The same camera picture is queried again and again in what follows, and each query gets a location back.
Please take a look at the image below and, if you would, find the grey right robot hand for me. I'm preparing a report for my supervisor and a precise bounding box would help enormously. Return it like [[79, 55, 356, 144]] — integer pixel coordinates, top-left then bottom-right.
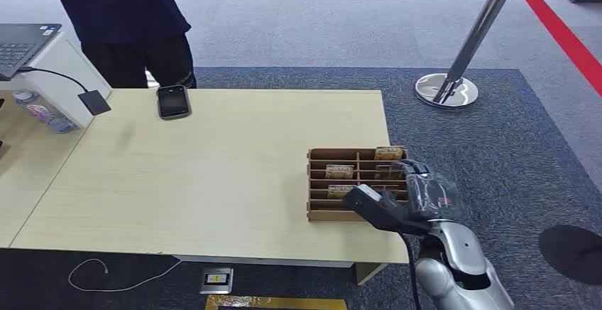
[[393, 160, 461, 225]]

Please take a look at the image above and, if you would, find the hotel card with tree picture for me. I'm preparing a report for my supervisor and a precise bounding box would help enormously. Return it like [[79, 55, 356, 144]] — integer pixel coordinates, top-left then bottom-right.
[[374, 145, 406, 162]]

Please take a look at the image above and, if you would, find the yellow printed hotel card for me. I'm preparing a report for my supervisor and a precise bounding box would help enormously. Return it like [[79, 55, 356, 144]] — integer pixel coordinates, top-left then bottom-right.
[[325, 164, 354, 180], [327, 184, 353, 199]]

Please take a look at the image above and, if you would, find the wooden card organizer box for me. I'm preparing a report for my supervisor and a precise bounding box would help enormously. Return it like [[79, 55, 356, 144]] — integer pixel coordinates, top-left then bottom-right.
[[307, 146, 410, 223]]

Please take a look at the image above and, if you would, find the person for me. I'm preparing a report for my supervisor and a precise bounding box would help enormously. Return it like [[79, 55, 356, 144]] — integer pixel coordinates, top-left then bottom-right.
[[9, 0, 197, 90]]

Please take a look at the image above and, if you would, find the black round base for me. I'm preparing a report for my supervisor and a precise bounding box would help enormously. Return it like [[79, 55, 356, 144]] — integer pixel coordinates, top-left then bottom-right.
[[538, 224, 602, 287]]

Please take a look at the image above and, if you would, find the brass floor plate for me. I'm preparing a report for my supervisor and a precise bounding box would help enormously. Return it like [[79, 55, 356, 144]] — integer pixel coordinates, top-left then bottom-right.
[[204, 294, 349, 310]]

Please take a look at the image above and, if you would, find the red barrier belt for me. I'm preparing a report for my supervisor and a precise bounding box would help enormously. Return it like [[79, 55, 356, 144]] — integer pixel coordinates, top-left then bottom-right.
[[513, 0, 602, 99]]

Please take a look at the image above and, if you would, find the metal floor socket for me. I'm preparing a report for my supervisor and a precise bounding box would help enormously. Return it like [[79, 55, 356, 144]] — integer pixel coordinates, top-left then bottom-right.
[[199, 267, 234, 296]]

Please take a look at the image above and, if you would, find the black handheld terminal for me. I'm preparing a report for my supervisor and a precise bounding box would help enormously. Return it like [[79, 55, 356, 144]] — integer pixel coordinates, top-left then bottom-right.
[[155, 84, 192, 121]]

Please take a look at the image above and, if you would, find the black rectangular adapter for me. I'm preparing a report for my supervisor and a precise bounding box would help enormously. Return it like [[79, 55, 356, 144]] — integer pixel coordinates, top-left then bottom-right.
[[77, 89, 112, 116]]

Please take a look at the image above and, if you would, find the white desk stand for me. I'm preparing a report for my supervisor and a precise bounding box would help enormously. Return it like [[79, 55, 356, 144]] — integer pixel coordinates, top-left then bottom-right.
[[0, 33, 113, 129]]

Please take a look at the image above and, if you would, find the clear plastic water bottle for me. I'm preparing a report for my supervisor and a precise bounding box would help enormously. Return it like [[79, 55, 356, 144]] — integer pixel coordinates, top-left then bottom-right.
[[13, 90, 77, 135]]

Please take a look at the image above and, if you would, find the dark grey laptop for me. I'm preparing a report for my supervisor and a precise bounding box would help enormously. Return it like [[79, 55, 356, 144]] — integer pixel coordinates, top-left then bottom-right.
[[0, 23, 62, 82]]

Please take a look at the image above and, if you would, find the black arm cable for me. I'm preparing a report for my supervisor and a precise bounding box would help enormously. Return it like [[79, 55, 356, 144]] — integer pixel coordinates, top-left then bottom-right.
[[398, 232, 423, 310]]

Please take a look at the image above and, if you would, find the chrome stanchion post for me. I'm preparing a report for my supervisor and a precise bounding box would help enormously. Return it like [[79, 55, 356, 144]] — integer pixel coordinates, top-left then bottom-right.
[[415, 0, 523, 110]]

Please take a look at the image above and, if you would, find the white floor cable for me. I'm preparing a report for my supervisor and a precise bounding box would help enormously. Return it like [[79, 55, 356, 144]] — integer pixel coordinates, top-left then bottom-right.
[[67, 257, 183, 294]]

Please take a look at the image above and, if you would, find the thin black cable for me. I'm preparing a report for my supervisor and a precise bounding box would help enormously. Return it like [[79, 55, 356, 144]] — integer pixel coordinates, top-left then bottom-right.
[[18, 66, 90, 94]]

